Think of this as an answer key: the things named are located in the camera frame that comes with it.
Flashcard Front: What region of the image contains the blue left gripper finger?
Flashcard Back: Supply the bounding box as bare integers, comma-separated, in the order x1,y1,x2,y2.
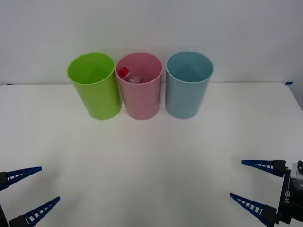
9,196,61,227
0,166,43,192

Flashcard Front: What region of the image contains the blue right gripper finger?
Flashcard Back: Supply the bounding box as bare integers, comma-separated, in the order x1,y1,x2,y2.
229,192,278,227
241,159,289,178

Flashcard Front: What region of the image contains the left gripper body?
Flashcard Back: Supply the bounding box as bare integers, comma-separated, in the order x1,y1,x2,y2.
0,204,8,227

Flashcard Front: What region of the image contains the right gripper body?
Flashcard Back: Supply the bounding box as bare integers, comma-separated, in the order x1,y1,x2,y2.
274,168,303,227

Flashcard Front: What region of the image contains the clear bottle with red cap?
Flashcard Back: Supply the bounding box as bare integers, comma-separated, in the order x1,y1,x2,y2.
118,66,143,84

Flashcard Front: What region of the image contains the pale blue plastic waste bin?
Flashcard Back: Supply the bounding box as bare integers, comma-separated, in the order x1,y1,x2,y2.
165,51,214,120

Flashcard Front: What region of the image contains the green plastic waste bin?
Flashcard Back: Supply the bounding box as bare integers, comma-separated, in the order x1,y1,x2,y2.
67,52,123,121

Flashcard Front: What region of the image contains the pink plastic waste bin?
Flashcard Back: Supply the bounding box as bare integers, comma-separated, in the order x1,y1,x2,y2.
115,52,164,121

